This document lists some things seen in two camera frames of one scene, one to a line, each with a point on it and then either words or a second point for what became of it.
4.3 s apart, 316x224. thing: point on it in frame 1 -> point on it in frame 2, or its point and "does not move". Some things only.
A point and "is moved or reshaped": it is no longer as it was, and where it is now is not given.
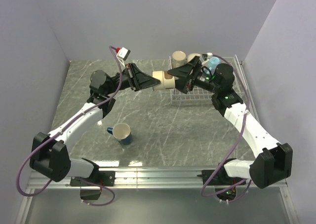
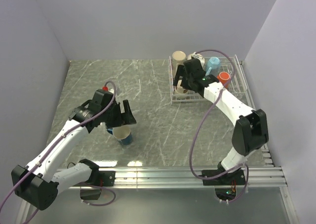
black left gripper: [141, 80] -> [118, 121]
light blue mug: [213, 62] does not move
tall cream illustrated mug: [178, 59] does not move
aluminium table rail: [161, 177] does not move
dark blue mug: [122, 132] does not move
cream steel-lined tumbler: [168, 81] is moved or reshaped
